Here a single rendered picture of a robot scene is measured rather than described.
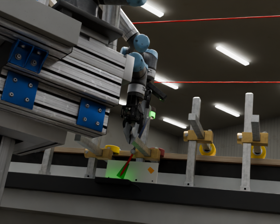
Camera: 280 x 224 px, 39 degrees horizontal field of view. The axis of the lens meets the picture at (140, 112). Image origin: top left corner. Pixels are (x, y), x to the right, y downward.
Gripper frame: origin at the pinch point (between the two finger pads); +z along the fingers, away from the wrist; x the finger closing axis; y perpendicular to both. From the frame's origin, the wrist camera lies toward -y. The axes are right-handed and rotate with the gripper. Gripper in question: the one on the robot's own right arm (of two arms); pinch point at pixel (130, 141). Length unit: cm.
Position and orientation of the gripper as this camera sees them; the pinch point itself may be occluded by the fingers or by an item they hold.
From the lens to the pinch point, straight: 168.7
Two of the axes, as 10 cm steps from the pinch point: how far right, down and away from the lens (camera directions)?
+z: -1.3, 9.3, -3.3
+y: -2.8, -3.6, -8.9
